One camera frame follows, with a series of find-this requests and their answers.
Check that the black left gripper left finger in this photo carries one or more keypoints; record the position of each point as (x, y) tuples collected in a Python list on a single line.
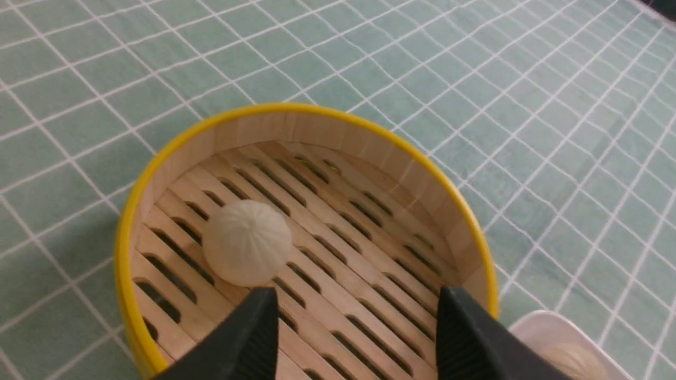
[(243, 346)]

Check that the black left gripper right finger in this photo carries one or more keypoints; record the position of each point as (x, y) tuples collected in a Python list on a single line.
[(471, 344)]

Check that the white steamed bun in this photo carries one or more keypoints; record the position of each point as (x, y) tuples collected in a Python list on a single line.
[(246, 243)]

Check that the beige steamed bun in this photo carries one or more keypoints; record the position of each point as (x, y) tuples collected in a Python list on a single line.
[(574, 360)]

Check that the white square plate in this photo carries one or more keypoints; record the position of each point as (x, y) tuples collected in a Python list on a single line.
[(542, 328)]

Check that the bamboo steamer basket yellow rim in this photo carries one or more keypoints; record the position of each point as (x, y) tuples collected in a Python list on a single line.
[(378, 229)]

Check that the green checkered tablecloth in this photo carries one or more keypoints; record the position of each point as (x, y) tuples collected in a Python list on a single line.
[(555, 119)]

